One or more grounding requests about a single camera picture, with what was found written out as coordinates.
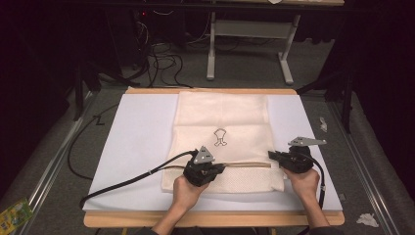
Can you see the black metal stand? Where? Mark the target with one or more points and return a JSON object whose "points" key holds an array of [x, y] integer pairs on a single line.
{"points": [[81, 88], [347, 98]]}

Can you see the green yellow packet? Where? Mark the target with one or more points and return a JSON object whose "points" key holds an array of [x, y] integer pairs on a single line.
{"points": [[14, 217]]}

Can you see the person's left hand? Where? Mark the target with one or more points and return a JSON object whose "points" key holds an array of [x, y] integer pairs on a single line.
{"points": [[186, 194]]}

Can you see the person's right hand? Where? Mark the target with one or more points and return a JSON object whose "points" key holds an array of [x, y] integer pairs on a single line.
{"points": [[303, 186]]}

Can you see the white table mat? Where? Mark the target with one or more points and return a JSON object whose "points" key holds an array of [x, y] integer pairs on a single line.
{"points": [[137, 137]]}

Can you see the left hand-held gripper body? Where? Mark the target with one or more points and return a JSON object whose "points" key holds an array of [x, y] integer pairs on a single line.
{"points": [[199, 171]]}

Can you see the wooden table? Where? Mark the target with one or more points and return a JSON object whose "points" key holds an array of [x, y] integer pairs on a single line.
{"points": [[228, 219]]}

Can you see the small crumpled white scrap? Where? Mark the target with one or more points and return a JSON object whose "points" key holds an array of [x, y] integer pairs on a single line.
{"points": [[323, 124]]}

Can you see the silver metal floor rail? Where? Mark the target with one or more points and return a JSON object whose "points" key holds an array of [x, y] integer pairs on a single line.
{"points": [[362, 163], [55, 160]]}

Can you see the large crumpled white tissue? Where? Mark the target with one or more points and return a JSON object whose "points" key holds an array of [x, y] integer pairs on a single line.
{"points": [[367, 220]]}

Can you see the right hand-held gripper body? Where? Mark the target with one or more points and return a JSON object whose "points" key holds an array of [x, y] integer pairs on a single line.
{"points": [[298, 161]]}

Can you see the white metal desk frame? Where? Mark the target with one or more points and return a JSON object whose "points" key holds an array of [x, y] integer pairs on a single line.
{"points": [[251, 29]]}

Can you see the cream mesh laundry bag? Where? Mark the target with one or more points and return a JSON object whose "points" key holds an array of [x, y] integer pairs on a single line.
{"points": [[228, 117]]}

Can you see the light wooden desk top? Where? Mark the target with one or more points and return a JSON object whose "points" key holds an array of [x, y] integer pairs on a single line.
{"points": [[293, 2]]}

